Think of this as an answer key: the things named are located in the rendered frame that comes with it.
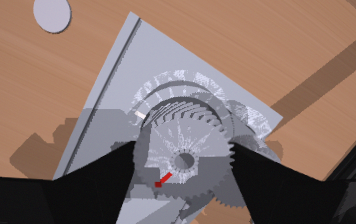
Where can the grey gear with red arrow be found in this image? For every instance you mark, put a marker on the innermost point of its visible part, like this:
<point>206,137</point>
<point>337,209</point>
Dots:
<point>182,128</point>

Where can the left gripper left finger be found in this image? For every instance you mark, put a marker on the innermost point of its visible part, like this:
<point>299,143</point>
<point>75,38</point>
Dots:
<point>92,194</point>

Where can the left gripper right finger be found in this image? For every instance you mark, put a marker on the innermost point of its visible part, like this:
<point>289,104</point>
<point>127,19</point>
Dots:
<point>276,194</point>

